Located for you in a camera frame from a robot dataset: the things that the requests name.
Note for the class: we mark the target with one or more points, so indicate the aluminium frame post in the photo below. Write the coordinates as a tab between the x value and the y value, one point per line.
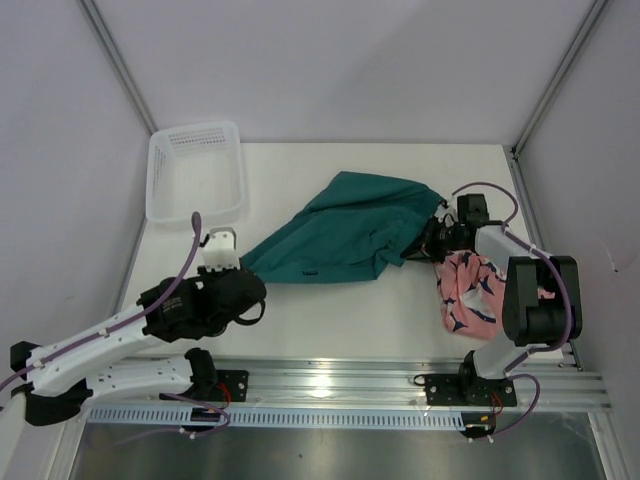
568	60
117	62

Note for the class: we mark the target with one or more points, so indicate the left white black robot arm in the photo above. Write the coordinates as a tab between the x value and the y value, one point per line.
62	379

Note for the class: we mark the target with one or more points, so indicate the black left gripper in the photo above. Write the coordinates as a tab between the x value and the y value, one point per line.
205	276

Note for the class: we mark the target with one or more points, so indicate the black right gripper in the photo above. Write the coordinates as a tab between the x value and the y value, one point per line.
429	246

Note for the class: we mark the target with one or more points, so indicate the left aluminium frame post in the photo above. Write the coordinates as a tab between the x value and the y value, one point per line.
117	62

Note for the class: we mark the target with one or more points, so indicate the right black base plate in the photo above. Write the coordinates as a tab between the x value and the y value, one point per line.
457	390

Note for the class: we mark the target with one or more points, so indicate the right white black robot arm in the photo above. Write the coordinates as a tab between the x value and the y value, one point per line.
541	300

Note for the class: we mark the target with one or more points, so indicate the white perforated cable tray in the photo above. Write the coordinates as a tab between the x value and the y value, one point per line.
278	417

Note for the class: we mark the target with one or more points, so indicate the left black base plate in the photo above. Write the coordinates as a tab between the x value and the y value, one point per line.
224	386

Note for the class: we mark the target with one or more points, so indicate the white plastic basket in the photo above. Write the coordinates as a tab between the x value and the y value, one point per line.
198	167

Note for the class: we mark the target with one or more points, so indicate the pink shark print shorts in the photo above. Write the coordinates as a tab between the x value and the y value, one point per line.
471	291

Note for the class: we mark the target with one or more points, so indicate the green shorts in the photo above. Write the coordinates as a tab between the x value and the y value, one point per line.
349	232

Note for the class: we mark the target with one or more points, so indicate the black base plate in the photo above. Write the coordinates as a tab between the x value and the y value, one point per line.
224	386
457	390

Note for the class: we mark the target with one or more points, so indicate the aluminium mounting rail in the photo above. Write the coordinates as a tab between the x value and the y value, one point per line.
354	384

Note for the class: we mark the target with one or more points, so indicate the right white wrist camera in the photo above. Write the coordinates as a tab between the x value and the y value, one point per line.
446	212

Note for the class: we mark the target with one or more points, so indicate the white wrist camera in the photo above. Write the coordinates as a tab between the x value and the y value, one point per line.
219	250
446	212

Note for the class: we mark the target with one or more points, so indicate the right aluminium frame post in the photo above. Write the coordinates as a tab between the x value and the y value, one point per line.
568	60

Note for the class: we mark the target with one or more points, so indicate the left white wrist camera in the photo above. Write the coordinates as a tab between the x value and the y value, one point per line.
219	250

